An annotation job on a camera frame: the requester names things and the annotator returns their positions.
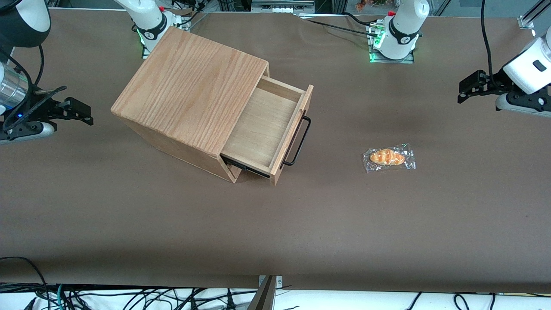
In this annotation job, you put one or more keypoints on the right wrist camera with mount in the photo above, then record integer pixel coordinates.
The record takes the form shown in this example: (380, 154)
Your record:
(26, 131)

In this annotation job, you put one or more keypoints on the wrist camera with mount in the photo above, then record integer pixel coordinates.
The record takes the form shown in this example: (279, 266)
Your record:
(525, 105)
(26, 131)

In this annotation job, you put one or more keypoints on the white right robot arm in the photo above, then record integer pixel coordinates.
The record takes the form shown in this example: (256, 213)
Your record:
(21, 21)

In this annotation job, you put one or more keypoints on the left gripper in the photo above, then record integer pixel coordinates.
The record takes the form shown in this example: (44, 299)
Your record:
(493, 82)

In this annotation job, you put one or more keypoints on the silver table edge bracket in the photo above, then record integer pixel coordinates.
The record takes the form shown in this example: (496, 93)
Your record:
(279, 282)

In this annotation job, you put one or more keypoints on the plastic wrapped bread roll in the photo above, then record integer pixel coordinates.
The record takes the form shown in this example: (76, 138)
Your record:
(387, 157)

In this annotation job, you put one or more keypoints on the dark angled mount bar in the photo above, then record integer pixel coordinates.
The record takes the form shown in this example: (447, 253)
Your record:
(262, 297)

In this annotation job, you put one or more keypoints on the brown table cover sheet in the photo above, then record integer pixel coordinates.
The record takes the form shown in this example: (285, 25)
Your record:
(301, 224)

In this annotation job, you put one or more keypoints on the wooden drawer cabinet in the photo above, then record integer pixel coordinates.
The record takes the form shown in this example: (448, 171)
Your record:
(189, 86)

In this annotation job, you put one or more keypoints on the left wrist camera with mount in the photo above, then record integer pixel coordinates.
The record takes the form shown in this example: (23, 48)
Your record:
(525, 105)

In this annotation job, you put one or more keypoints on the aluminium frame profile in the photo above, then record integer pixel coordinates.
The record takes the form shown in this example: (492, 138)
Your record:
(533, 10)

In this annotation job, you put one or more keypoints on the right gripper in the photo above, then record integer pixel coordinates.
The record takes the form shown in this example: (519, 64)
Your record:
(38, 106)

